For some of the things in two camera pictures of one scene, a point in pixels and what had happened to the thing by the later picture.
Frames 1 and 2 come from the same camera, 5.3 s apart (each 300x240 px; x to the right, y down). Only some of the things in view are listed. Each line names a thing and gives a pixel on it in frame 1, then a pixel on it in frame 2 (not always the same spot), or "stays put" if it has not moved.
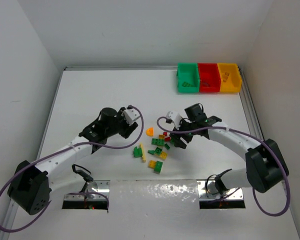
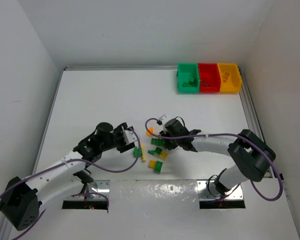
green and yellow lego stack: x=162 y=154 stays put
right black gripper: x=181 y=136 to x=168 y=144
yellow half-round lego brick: x=150 y=131 stays put
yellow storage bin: x=231 y=78 stays put
